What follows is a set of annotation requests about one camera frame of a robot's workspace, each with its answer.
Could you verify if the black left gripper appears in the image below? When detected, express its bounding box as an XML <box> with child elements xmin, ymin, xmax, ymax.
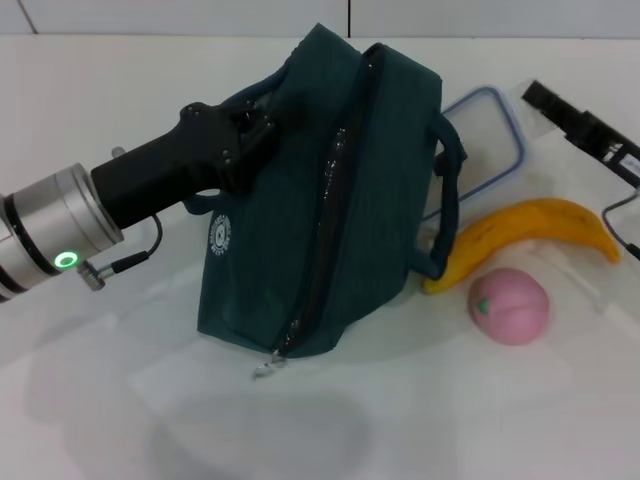
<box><xmin>89</xmin><ymin>97</ymin><xmax>309</xmax><ymax>230</ymax></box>

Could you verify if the clear blue-rimmed food container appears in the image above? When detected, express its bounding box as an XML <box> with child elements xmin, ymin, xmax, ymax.
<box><xmin>422</xmin><ymin>85</ymin><xmax>527</xmax><ymax>222</ymax></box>

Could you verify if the yellow banana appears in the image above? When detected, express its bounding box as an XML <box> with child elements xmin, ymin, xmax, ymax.
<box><xmin>422</xmin><ymin>198</ymin><xmax>622</xmax><ymax>296</ymax></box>

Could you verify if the teal blue lunch bag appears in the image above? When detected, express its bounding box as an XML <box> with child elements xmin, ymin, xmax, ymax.
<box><xmin>182</xmin><ymin>22</ymin><xmax>470</xmax><ymax>360</ymax></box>

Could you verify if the pink peach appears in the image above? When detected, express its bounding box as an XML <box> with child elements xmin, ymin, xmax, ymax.
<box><xmin>467</xmin><ymin>267</ymin><xmax>551</xmax><ymax>346</ymax></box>

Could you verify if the silver zipper pull ring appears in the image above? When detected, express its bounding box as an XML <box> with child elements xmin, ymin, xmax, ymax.
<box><xmin>249</xmin><ymin>349</ymin><xmax>289</xmax><ymax>384</ymax></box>

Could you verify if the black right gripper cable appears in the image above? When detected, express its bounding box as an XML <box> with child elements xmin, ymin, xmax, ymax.
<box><xmin>602</xmin><ymin>192</ymin><xmax>640</xmax><ymax>261</ymax></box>

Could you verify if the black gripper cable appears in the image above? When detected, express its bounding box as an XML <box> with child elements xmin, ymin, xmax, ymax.
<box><xmin>602</xmin><ymin>192</ymin><xmax>640</xmax><ymax>261</ymax></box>
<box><xmin>77</xmin><ymin>212</ymin><xmax>164</xmax><ymax>291</ymax></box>

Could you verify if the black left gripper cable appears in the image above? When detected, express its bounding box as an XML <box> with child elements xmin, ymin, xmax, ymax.
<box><xmin>77</xmin><ymin>212</ymin><xmax>164</xmax><ymax>291</ymax></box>

